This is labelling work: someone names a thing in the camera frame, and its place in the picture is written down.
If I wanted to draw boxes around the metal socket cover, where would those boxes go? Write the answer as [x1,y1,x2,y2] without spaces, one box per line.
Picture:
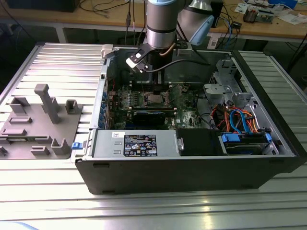
[165,85,182,103]

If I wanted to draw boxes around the silver CPU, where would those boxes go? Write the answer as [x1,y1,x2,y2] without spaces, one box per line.
[146,94,166,104]

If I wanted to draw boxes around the black RAM slot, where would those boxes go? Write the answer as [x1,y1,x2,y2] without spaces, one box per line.
[130,85,172,92]
[130,80,171,86]

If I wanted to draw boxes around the CPU socket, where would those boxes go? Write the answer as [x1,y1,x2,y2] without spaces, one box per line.
[143,92,169,106]

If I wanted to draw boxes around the black drive bay cover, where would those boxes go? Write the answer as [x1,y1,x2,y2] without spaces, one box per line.
[176,128,227,156]

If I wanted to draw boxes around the grey plastic case latch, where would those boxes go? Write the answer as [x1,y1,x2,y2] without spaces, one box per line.
[100,44,115,59]

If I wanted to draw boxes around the white label sheet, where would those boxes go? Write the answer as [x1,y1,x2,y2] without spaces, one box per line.
[208,35,220,50]

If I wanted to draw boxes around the black graphics card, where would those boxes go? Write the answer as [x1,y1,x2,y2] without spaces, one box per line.
[132,110,166,127]

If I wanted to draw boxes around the green motherboard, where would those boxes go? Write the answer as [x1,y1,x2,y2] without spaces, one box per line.
[106,83,212,131]

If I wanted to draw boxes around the grey metal drive cage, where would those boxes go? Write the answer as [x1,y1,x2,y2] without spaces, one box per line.
[203,58,255,108]

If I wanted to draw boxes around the wooden desk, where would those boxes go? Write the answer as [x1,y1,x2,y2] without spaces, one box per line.
[0,0,307,44]

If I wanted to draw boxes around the blue card retention clips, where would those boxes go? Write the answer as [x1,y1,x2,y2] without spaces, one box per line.
[99,91,109,130]

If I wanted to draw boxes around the black desktop device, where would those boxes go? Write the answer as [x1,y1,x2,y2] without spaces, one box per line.
[210,0,225,28]

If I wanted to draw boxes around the grey power supply with label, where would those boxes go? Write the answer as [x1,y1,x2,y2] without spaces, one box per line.
[92,129,179,159]

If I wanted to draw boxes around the copper heatsink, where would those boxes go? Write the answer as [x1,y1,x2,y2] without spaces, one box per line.
[243,6,259,24]

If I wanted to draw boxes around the hard disk in blue carrier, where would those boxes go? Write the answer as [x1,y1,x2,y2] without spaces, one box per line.
[220,133,272,156]

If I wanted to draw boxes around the black PC case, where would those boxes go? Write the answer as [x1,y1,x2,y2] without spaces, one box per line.
[74,44,307,196]

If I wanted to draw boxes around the grey component box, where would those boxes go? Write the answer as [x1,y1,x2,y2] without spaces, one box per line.
[258,9,275,24]

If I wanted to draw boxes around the dark box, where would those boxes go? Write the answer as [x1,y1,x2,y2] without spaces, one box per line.
[6,0,79,13]

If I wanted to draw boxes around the white papers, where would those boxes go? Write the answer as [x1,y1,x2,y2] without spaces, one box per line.
[279,13,307,25]

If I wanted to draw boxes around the grey parts rack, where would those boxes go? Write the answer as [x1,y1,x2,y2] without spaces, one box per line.
[0,83,83,160]

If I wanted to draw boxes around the pale blue object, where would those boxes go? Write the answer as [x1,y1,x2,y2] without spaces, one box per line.
[0,221,39,230]

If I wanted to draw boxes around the bronze cable loop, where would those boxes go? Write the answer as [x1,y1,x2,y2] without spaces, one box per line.
[159,44,174,58]

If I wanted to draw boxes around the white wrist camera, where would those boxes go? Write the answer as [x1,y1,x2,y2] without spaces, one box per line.
[126,45,153,73]

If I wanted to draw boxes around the black camera cable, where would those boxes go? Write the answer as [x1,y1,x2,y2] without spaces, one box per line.
[145,59,210,72]

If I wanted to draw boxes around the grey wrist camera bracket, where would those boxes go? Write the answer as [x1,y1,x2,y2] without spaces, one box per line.
[172,42,193,57]

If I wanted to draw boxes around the black wire loop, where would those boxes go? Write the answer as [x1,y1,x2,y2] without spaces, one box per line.
[195,88,218,130]

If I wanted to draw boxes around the blue cable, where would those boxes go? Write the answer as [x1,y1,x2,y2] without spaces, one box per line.
[227,14,237,50]

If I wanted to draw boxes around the blue flat wire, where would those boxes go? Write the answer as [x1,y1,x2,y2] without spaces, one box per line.
[229,109,248,135]

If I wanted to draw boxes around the orange wire bundle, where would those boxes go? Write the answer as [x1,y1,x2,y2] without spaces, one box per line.
[213,105,260,134]

